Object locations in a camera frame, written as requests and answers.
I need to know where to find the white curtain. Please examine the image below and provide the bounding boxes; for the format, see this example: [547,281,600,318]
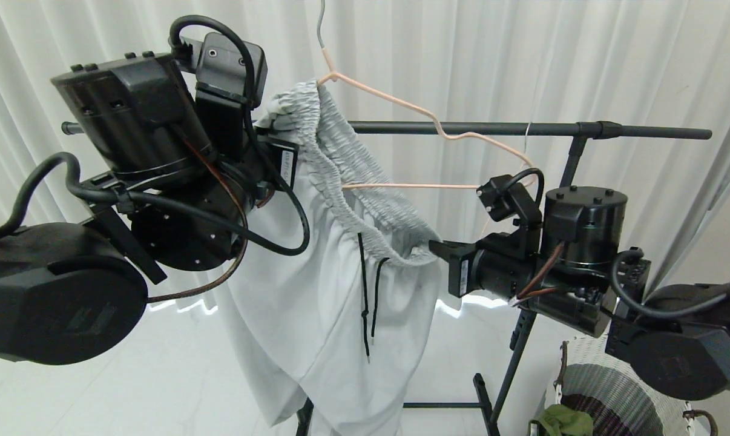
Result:
[0,0,730,315]

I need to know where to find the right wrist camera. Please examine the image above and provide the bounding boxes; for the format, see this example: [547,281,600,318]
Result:
[477,174,545,255]

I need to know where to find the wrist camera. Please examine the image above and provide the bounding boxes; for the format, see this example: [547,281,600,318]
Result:
[477,174,545,255]
[177,31,268,158]

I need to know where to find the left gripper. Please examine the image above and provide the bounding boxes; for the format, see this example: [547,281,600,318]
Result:
[129,139,299,271]

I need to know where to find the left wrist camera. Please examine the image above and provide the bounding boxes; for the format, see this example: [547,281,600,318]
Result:
[177,31,268,158]

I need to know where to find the white laundry basket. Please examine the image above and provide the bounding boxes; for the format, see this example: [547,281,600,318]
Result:
[528,336,720,436]

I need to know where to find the pale grey shorts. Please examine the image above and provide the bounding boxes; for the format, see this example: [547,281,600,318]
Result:
[211,79,444,436]

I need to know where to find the green garment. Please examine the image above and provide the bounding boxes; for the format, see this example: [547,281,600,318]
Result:
[531,405,594,436]

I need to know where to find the black clothes rack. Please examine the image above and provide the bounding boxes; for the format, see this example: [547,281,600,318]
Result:
[62,120,712,436]

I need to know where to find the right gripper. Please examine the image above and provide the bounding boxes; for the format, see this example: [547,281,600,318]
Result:
[447,245,614,337]

